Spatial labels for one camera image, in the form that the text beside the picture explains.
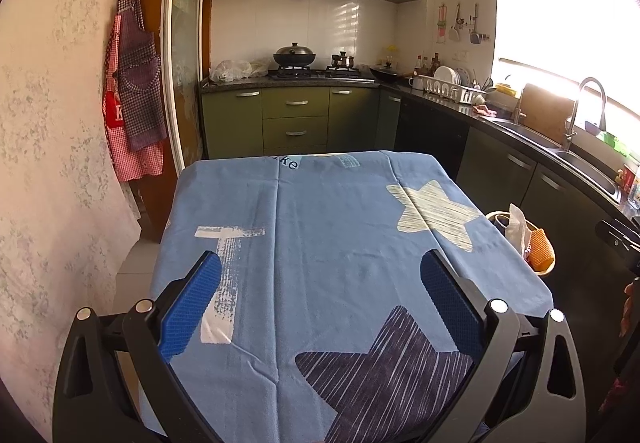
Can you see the black wok with lid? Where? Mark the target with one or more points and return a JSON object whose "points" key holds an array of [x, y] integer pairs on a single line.
{"points": [[294, 57]]}

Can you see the white mug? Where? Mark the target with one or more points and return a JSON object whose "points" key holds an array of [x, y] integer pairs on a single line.
{"points": [[416, 83]]}

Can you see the white plate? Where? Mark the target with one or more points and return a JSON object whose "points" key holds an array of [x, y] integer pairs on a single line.
{"points": [[444, 75]]}

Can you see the pink dish cloth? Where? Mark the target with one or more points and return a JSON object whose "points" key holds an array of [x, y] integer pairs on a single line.
{"points": [[485, 111]]}

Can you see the black gas stove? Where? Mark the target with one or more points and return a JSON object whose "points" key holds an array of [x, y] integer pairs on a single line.
{"points": [[300, 73]]}

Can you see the person's right hand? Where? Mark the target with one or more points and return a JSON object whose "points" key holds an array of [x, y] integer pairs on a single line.
{"points": [[631, 308]]}

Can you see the orange foam net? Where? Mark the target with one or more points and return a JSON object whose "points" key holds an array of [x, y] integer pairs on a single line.
{"points": [[540, 248]]}

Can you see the white tissue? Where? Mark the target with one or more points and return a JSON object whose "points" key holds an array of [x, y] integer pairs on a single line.
{"points": [[517, 230]]}

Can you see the hanging grey utensil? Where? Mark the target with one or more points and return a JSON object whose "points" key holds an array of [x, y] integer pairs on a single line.
{"points": [[475, 37]]}

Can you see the dark stone countertop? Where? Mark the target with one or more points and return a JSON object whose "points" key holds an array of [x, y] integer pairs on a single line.
{"points": [[250, 84]]}

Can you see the purple checked apron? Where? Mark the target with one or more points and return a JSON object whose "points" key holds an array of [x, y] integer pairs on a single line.
{"points": [[142, 83]]}

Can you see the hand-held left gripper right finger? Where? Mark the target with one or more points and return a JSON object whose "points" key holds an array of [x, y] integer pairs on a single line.
{"points": [[450, 305]]}

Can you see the blue star print tablecloth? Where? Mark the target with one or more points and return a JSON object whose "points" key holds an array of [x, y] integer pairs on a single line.
{"points": [[325, 233]]}

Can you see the small steel faucet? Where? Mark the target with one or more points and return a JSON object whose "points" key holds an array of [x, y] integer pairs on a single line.
{"points": [[519, 110]]}

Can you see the black frying pan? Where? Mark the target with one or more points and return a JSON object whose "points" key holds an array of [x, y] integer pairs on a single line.
{"points": [[385, 74]]}

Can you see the red checked apron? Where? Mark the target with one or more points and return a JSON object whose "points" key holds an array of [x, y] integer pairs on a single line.
{"points": [[135, 163]]}

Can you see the wooden cutting board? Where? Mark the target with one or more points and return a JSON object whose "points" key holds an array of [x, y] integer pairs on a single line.
{"points": [[545, 113]]}

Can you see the dark green base cabinet run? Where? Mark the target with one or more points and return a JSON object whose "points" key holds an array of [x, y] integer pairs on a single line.
{"points": [[500, 163]]}

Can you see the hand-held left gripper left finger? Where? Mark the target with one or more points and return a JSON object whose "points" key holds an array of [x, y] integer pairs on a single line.
{"points": [[192, 303]]}

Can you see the green base cabinet with drawers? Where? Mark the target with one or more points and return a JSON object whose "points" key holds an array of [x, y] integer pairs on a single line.
{"points": [[295, 103]]}

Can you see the white dish rack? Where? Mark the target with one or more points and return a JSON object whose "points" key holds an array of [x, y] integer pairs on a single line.
{"points": [[450, 93]]}

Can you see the hanging white spatula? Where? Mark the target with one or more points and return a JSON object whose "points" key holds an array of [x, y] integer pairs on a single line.
{"points": [[454, 33]]}

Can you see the hanging green and red utensil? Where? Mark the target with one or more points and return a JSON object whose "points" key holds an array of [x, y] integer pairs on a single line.
{"points": [[441, 25]]}

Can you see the tall steel faucet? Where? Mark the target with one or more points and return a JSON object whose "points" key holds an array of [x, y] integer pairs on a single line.
{"points": [[570, 123]]}

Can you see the yellow rimmed bin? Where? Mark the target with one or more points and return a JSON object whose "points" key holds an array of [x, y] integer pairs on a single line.
{"points": [[545, 271]]}

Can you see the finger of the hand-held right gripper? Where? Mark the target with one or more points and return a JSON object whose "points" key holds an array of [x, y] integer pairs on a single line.
{"points": [[617, 238]]}

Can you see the glass sliding door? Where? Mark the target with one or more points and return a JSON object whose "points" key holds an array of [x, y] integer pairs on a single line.
{"points": [[187, 38]]}

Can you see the steel sink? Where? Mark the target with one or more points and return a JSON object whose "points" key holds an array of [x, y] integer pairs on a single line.
{"points": [[580, 168]]}

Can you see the clear plastic bags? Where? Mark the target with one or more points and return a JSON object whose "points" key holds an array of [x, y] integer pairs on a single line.
{"points": [[230, 71]]}

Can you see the small dark pot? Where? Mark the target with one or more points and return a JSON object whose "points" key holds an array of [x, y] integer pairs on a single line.
{"points": [[343, 61]]}

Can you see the yellow container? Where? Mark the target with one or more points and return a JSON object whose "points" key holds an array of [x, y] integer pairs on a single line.
{"points": [[506, 90]]}

